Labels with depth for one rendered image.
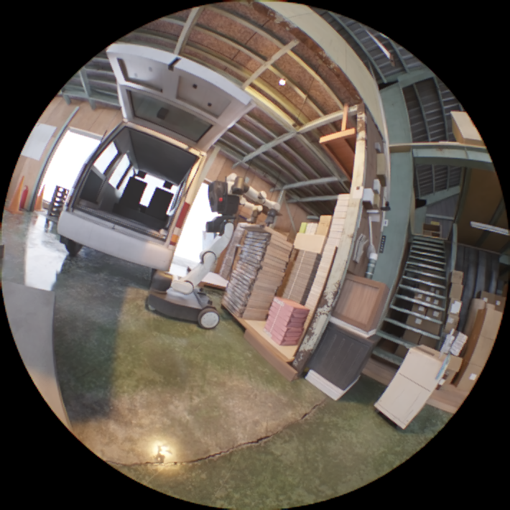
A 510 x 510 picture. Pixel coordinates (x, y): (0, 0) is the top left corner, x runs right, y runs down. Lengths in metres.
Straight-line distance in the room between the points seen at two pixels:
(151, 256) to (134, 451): 1.62
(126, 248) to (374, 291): 2.11
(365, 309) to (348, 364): 0.39
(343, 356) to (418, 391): 0.62
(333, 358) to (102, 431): 1.33
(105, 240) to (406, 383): 2.65
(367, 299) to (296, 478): 1.08
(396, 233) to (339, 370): 1.57
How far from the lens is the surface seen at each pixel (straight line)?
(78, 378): 0.96
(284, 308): 1.54
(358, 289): 1.24
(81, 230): 1.99
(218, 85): 1.25
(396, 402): 1.39
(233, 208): 1.61
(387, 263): 2.07
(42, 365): 0.75
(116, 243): 1.84
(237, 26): 2.42
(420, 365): 1.29
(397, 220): 2.24
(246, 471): 0.81
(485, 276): 5.36
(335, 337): 1.27
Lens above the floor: 0.74
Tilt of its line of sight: 2 degrees up
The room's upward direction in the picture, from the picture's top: 20 degrees clockwise
